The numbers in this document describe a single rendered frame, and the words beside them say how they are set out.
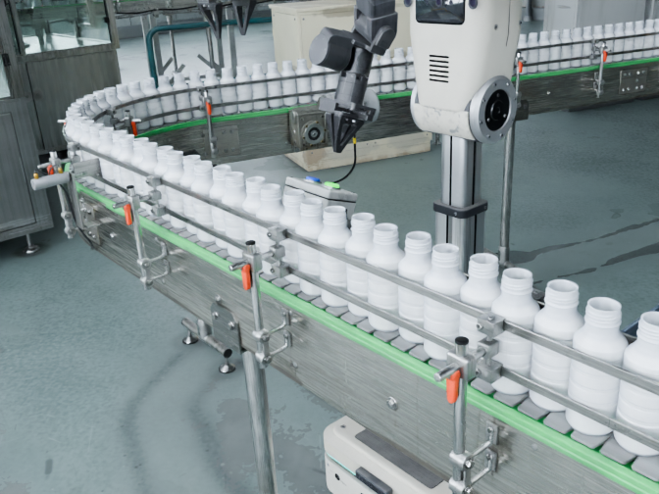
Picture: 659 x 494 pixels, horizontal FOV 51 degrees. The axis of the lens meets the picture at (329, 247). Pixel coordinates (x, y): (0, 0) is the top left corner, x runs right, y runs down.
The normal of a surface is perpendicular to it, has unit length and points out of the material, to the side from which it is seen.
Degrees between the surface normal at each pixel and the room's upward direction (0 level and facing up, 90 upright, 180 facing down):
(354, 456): 31
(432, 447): 90
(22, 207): 90
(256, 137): 90
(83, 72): 90
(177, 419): 0
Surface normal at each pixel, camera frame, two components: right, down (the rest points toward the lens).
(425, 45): -0.76, 0.29
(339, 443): -0.43, -0.64
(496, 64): 0.65, 0.44
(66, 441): -0.05, -0.92
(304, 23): 0.39, 0.35
